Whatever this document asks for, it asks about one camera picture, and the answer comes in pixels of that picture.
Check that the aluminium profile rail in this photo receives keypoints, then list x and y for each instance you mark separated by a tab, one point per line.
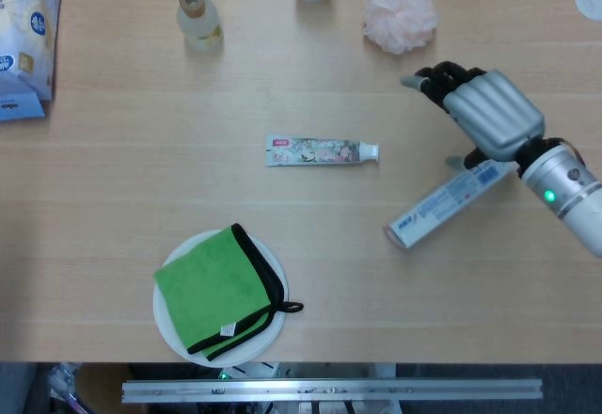
329	390

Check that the blue white tissue package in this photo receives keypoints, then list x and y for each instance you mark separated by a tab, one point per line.
23	47

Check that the pink mesh bath sponge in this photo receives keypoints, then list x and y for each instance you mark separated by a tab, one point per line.
400	16

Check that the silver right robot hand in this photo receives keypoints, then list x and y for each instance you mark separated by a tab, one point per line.
494	113

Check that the green microfiber cloth black trim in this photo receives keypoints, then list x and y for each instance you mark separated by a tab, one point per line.
216	289

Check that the white pink toothpaste box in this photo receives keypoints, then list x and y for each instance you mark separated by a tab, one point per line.
447	204

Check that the white round plate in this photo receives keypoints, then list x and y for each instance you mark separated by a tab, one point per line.
175	334

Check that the floral toothpaste tube white cap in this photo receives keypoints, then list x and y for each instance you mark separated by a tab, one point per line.
320	150

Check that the frosted glass bottle wooden cap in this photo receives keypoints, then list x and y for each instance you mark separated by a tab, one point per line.
197	19

